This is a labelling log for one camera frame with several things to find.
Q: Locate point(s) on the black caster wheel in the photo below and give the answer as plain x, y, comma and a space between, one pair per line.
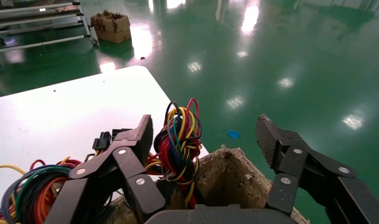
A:
93, 41

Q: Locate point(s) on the cardboard box with scraps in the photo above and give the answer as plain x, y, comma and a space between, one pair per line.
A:
115, 31

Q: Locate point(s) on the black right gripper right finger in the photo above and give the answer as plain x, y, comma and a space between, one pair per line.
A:
288, 154

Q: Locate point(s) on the white pipe rack cart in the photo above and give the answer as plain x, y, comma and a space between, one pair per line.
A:
53, 41

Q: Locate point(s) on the brown cardboard divider box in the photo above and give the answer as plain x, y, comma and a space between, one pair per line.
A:
229, 176

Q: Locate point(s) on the blue scrap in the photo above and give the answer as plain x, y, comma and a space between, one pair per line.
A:
233, 134

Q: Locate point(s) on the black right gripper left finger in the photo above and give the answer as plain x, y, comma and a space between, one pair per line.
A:
93, 191

